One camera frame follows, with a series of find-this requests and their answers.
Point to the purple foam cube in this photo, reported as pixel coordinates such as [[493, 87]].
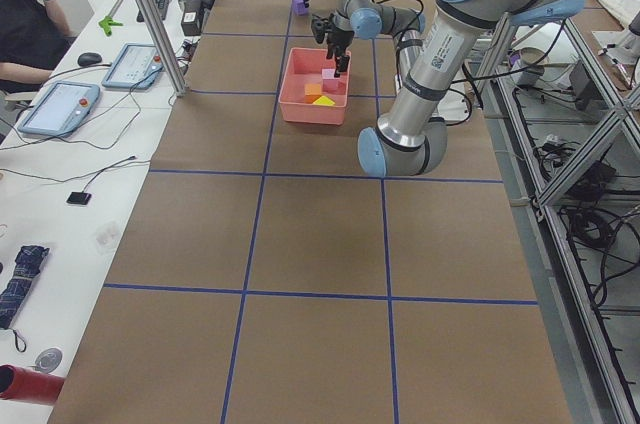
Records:
[[298, 11]]

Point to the pink foam cube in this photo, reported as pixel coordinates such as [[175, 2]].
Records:
[[330, 80]]

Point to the orange foam cube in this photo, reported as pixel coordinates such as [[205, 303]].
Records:
[[312, 91]]

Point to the yellow foam cube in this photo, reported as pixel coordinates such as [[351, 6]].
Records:
[[324, 101]]

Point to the pink plastic bin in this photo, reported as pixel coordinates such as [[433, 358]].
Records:
[[305, 65]]

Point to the black box with label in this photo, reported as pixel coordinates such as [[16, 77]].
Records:
[[192, 18]]

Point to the far teach pendant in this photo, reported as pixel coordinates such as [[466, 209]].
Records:
[[136, 67]]

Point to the teach pendant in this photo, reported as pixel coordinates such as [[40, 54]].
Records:
[[61, 110], [136, 67]]

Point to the green plastic clamp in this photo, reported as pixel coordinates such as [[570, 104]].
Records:
[[107, 24]]

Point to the black computer mouse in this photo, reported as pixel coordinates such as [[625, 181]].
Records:
[[87, 59]]

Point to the near teach pendant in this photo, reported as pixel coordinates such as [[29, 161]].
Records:
[[61, 110]]

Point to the seated person in black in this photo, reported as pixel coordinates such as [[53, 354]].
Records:
[[35, 36]]

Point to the small black puck device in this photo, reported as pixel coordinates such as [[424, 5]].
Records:
[[79, 198]]

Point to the folded blue umbrella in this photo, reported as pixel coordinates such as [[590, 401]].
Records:
[[28, 264]]

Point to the round metal lid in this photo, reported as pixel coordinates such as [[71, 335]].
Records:
[[48, 360]]

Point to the red cylinder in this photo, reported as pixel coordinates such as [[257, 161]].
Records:
[[29, 386]]

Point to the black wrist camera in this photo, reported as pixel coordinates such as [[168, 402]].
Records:
[[320, 26]]

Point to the aluminium frame post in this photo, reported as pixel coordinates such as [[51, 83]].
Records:
[[163, 45]]

